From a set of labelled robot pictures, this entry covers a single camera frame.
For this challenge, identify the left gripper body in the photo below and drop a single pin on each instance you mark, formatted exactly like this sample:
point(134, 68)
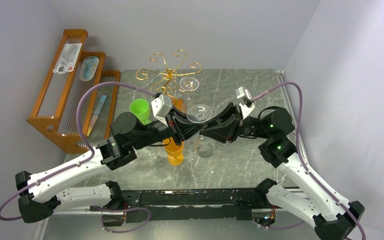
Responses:
point(171, 127)

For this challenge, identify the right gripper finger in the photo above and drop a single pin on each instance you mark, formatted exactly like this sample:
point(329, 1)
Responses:
point(218, 133)
point(222, 117)

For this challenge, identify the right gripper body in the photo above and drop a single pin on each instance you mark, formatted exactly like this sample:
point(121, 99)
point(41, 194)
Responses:
point(237, 123)

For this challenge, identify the clear wine glass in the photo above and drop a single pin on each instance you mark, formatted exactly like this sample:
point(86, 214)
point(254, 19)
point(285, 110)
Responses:
point(203, 144)
point(188, 85)
point(156, 155)

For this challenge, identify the orange plastic goblet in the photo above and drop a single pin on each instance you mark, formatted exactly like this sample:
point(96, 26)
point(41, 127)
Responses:
point(174, 152)

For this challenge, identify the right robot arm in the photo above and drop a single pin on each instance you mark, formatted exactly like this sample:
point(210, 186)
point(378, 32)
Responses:
point(331, 215)

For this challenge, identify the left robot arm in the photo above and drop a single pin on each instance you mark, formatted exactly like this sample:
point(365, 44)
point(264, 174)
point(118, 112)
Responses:
point(43, 193)

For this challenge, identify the wooden rack base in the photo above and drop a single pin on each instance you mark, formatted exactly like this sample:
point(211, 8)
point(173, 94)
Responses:
point(178, 105)

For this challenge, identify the green plastic goblet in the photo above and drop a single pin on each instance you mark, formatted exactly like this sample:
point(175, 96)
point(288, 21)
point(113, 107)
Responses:
point(141, 109)

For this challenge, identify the blue pink toothbrush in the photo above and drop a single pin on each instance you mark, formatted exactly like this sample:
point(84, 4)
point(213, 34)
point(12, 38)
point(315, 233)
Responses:
point(96, 113)

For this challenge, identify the blue packaged item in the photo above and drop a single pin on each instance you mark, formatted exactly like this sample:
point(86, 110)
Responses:
point(88, 68)

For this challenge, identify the orange wooden shelf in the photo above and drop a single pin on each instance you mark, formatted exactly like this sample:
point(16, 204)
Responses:
point(54, 112)

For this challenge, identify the white packaged item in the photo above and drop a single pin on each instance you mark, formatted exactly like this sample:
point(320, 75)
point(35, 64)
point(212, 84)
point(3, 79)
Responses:
point(68, 58)

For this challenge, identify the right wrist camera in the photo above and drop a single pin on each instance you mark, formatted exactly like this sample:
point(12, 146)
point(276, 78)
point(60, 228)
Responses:
point(246, 103)

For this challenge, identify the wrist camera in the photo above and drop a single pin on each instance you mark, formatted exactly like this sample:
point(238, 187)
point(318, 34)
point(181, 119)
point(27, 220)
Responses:
point(246, 103)
point(161, 105)

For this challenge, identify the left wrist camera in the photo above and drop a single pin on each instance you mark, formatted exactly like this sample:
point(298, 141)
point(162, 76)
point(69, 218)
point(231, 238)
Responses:
point(161, 105)

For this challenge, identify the gold wire glass rack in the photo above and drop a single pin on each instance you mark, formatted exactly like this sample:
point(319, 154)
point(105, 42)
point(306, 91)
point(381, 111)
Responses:
point(168, 83)

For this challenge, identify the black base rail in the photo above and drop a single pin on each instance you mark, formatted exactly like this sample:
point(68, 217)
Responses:
point(185, 204)

